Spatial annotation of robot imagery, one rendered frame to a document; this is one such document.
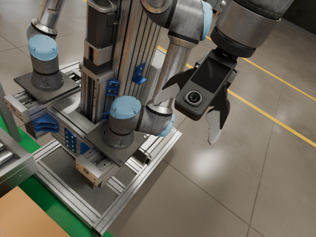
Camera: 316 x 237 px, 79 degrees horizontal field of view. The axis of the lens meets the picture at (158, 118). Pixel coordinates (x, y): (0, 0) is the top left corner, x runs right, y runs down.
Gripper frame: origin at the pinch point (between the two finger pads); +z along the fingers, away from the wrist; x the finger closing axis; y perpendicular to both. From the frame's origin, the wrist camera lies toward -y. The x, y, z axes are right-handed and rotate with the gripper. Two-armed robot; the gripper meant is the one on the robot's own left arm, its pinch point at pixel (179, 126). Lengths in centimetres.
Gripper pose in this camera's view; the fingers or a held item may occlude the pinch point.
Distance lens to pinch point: 42.0
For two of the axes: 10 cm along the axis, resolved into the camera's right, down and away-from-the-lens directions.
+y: 5.3, -5.1, 6.8
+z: -2.9, 6.5, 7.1
